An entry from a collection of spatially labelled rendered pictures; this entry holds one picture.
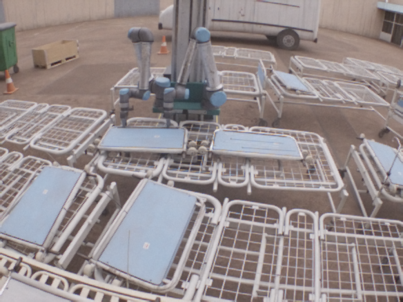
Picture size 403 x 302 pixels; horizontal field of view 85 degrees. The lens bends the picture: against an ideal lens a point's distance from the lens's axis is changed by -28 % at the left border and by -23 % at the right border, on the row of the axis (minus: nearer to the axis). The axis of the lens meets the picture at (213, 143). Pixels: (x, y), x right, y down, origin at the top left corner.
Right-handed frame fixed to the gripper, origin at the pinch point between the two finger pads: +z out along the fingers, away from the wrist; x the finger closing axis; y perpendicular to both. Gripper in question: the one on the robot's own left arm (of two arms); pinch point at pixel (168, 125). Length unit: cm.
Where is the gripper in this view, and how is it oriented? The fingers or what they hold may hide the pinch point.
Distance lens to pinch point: 252.8
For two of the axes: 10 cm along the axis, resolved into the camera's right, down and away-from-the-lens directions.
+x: -0.4, -3.2, 9.5
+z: -0.4, 9.5, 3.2
